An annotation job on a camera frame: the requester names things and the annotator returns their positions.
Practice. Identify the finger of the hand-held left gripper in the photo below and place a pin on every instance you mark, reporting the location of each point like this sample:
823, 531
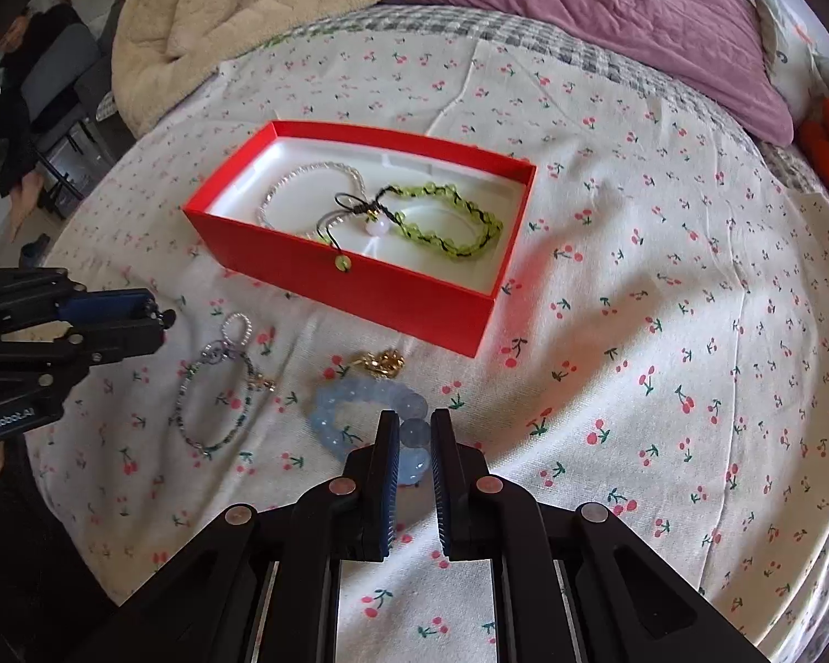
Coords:
121, 338
107, 305

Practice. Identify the dark garment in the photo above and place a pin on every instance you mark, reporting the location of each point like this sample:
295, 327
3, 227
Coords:
21, 117

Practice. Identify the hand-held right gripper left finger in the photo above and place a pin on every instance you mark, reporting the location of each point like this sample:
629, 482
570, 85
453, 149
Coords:
389, 490

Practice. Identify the grey chair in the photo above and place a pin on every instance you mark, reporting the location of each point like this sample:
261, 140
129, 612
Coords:
76, 83

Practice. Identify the white printed pillow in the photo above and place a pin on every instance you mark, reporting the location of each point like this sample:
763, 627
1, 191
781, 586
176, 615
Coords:
787, 48

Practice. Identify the purple quilt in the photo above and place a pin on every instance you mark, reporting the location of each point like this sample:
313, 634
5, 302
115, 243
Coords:
628, 0

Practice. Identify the cream fleece blanket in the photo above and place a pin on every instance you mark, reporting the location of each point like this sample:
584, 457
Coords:
249, 7

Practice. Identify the cherry print bedsheet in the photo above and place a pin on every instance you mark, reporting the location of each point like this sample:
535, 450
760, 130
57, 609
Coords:
663, 290

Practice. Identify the grey checked blanket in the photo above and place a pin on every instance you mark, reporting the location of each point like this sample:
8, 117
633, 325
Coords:
559, 41

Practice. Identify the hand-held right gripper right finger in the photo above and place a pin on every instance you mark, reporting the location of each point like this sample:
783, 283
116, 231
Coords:
443, 490

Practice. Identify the red cardboard box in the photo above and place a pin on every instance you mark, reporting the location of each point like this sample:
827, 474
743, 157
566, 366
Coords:
387, 304

